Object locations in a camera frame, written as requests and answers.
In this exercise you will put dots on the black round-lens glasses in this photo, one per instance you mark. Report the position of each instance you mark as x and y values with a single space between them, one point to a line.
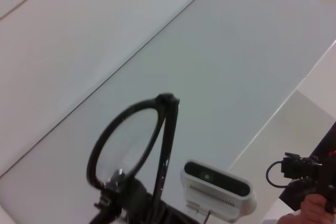
166 142

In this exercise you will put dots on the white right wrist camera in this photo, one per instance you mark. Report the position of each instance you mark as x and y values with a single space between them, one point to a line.
215 195

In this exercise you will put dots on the person's bare hand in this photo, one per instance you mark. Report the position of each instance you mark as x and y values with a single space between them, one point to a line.
312 208

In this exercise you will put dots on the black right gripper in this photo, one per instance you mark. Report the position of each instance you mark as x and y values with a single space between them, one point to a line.
178 214

